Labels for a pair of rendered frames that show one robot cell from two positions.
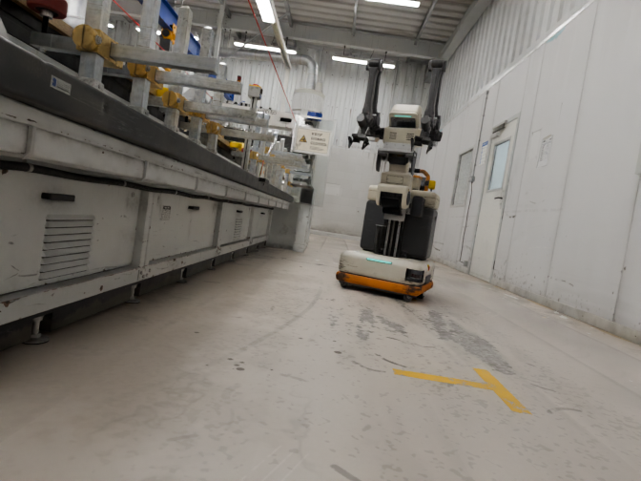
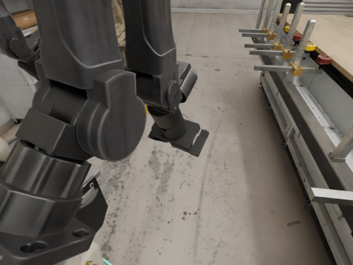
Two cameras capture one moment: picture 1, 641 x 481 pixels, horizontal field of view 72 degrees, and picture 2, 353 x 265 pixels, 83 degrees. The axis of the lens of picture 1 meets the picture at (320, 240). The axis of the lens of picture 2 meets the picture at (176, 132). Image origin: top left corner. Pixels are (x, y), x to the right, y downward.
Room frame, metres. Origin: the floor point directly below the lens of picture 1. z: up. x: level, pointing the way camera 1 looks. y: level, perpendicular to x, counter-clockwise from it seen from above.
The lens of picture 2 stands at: (3.42, -0.12, 1.38)
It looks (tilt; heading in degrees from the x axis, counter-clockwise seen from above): 41 degrees down; 186
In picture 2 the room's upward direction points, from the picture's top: straight up
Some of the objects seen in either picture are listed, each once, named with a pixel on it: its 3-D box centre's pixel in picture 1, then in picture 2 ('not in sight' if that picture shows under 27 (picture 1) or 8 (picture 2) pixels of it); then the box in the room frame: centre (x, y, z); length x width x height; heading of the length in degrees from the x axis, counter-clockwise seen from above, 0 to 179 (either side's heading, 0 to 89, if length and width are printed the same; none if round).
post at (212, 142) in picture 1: (216, 117); (296, 59); (2.02, 0.55, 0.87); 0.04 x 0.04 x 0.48; 89
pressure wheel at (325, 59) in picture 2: not in sight; (321, 64); (2.06, 0.69, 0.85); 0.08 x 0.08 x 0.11
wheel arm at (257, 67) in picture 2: (227, 133); (287, 69); (2.06, 0.49, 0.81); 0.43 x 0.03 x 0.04; 89
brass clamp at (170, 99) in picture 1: (175, 103); (276, 46); (1.54, 0.56, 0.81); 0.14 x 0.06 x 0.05; 179
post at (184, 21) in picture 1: (176, 80); (278, 36); (1.52, 0.56, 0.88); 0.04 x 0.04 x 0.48; 89
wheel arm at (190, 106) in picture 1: (193, 107); (270, 46); (1.56, 0.50, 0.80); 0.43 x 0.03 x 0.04; 89
